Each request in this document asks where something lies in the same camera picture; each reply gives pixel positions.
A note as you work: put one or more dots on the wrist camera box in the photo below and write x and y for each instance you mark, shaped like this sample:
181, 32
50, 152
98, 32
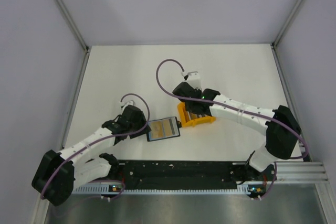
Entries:
193, 79
130, 102

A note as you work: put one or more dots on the aluminium frame post left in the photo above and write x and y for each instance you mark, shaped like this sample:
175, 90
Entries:
71, 24

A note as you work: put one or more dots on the aluminium frame post right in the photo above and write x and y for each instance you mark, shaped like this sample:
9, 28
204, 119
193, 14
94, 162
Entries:
288, 22

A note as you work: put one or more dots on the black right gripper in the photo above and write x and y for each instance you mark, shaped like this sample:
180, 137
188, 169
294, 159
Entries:
199, 91

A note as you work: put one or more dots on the aluminium frame rail front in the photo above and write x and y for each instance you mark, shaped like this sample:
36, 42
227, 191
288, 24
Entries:
292, 172

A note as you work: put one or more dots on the stack of cards in bin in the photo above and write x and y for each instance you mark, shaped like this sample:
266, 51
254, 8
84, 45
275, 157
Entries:
194, 116

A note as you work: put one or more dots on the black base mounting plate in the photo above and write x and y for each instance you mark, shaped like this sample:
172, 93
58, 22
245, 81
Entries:
186, 175

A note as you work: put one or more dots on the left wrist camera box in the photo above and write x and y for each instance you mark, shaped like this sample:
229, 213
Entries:
130, 102

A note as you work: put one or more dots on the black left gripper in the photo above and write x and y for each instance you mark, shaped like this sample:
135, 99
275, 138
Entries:
141, 119

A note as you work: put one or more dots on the aluminium frame post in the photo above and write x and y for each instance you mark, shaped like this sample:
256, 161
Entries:
71, 24
288, 22

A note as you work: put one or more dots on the yellow plastic bin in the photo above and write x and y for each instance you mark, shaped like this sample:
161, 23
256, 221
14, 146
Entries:
185, 120

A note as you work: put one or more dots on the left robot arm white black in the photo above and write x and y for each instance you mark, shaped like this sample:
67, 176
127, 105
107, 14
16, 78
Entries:
60, 173

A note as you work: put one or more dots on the black leather card holder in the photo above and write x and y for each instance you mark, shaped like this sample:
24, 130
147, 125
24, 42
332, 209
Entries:
164, 138

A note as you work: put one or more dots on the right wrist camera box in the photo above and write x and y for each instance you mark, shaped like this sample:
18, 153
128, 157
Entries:
193, 79

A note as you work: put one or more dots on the grey slotted cable duct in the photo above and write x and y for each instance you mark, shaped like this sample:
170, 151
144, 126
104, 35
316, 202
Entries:
105, 189

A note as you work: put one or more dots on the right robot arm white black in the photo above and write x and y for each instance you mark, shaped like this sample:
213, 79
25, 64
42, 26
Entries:
279, 126

